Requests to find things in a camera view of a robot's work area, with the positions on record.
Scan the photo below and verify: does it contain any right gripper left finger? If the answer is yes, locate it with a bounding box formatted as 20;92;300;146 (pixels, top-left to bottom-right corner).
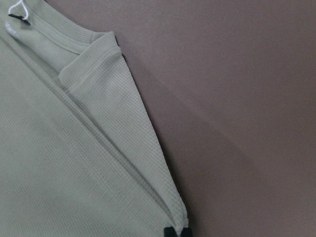
163;227;176;237

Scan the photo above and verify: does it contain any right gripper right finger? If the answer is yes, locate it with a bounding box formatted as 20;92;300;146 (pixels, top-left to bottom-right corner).
180;227;192;237

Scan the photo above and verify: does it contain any olive green long-sleeve shirt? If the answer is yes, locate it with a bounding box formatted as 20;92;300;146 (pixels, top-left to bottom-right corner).
0;0;189;237

